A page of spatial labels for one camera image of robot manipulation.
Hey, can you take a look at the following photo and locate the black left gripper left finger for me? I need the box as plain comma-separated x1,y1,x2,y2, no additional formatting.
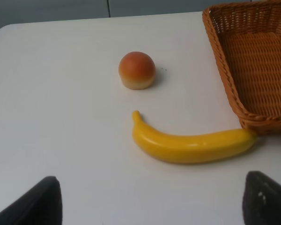
0,176,63,225

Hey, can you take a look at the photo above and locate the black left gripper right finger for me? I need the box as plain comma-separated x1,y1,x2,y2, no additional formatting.
242,171,281,225

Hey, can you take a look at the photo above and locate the brown wicker basket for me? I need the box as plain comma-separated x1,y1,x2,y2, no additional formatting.
202,0,281,135

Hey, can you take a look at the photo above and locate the yellow banana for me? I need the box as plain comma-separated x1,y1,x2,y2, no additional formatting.
132,111,257,164

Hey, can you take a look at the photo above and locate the round bread bun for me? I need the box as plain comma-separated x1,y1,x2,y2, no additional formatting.
118,52,156,90

